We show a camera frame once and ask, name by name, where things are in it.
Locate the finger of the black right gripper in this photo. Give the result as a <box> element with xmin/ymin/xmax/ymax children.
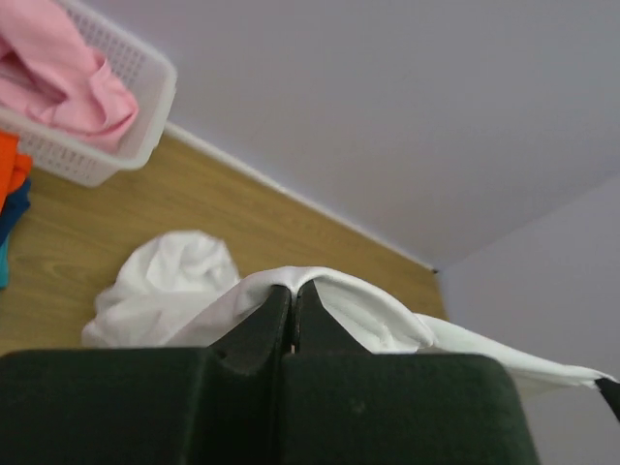
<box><xmin>596</xmin><ymin>378</ymin><xmax>620</xmax><ymax>421</ymax></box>

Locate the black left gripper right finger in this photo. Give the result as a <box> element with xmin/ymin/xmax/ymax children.
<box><xmin>278</xmin><ymin>283</ymin><xmax>539</xmax><ymax>464</ymax></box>

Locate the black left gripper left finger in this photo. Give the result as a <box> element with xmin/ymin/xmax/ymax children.
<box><xmin>1</xmin><ymin>286</ymin><xmax>291</xmax><ymax>464</ymax></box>

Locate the white t shirt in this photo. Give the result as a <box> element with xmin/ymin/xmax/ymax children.
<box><xmin>81</xmin><ymin>231</ymin><xmax>614</xmax><ymax>396</ymax></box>

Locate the folded teal t shirt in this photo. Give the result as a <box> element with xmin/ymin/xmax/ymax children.
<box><xmin>0</xmin><ymin>238</ymin><xmax>10</xmax><ymax>290</ymax></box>

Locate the folded blue t shirt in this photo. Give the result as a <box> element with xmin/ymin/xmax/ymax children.
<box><xmin>0</xmin><ymin>178</ymin><xmax>31</xmax><ymax>244</ymax></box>

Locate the folded orange t shirt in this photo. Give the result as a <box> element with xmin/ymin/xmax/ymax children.
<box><xmin>0</xmin><ymin>131</ymin><xmax>33</xmax><ymax>209</ymax></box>

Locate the white plastic laundry basket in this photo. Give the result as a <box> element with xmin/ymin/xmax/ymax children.
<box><xmin>1</xmin><ymin>1</ymin><xmax>177</xmax><ymax>187</ymax></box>

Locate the pink t shirt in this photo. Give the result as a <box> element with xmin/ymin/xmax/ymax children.
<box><xmin>1</xmin><ymin>1</ymin><xmax>140</xmax><ymax>152</ymax></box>

